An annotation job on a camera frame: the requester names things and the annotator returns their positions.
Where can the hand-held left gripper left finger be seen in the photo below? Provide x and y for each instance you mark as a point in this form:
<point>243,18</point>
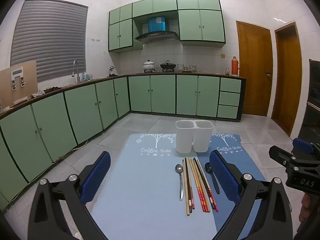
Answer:
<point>96,177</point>

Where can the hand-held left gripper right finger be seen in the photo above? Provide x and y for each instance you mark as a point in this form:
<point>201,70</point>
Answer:
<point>222,175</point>

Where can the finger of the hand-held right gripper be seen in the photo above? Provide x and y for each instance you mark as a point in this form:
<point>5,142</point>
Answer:
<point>280,155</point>
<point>303,145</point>

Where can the black spoon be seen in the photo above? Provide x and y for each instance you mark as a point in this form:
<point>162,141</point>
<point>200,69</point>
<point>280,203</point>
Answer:
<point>208,168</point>

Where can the black chopstick red end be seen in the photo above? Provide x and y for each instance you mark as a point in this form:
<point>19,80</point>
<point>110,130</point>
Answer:
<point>205,186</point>
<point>208,186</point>

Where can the wooden chopstick orange red end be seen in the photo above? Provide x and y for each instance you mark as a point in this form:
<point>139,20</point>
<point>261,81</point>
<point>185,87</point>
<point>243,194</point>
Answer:
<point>196,186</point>
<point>199,186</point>
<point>202,186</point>

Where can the dark brown chopstick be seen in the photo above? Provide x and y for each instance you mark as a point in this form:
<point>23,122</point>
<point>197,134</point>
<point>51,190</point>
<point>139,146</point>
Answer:
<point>188,185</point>
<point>191,190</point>

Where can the metal spoon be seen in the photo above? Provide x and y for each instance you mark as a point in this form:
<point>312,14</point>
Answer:
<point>178,169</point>

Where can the white two-compartment utensil holder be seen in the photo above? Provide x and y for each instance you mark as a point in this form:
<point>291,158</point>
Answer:
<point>192,137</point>

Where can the person's right hand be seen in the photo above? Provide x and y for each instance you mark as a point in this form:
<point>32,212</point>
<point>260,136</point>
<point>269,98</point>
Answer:
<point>305,207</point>

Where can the black oven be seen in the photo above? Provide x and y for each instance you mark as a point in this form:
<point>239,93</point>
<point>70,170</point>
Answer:
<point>313,105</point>

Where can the light blue printed mat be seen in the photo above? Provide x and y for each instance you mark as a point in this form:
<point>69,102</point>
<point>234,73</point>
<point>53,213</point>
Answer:
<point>140,192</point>

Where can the green drawer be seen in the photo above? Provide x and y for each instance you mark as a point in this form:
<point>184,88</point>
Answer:
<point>230,85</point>
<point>229,99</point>
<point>227,111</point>

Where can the wooden door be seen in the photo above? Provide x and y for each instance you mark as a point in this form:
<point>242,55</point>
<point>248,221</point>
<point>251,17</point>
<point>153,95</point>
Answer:
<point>253,67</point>
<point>287,80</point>

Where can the orange thermos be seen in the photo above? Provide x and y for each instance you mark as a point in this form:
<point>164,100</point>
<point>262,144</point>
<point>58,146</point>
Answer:
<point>235,67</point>

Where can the dark cloth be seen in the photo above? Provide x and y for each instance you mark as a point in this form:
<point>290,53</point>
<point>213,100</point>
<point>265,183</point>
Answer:
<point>50,90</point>

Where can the green base cabinets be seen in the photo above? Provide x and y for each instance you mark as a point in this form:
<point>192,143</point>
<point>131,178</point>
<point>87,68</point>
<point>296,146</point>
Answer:
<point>162,95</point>

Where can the bottles beside sink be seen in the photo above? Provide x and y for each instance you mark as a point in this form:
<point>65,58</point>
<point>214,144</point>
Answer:
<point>86,77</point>

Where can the metal sink faucet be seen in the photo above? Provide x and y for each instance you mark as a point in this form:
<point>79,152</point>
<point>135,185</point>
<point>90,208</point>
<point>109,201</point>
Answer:
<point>77,72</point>

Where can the small metal kettle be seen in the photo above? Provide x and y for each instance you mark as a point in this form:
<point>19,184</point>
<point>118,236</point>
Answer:
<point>112,71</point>

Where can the cardboard board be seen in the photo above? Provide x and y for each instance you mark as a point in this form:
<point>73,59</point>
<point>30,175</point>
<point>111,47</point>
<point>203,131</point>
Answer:
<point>30,80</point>

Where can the black wok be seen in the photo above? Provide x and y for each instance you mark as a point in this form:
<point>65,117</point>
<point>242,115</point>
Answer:
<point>168,66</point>

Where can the white cooking pot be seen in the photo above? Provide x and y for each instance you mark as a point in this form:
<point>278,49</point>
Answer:
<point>149,66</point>

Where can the grey window blind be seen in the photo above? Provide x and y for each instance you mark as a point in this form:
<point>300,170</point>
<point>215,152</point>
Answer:
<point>50,37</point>

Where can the black range hood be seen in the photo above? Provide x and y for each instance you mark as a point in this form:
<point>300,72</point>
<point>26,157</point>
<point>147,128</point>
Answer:
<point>157,37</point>

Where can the white plastic bracket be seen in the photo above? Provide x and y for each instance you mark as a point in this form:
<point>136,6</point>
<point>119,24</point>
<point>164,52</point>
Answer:
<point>17,73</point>

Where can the green wall cabinets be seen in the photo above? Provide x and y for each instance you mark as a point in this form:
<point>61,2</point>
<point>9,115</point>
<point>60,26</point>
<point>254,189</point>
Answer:
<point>200,25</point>

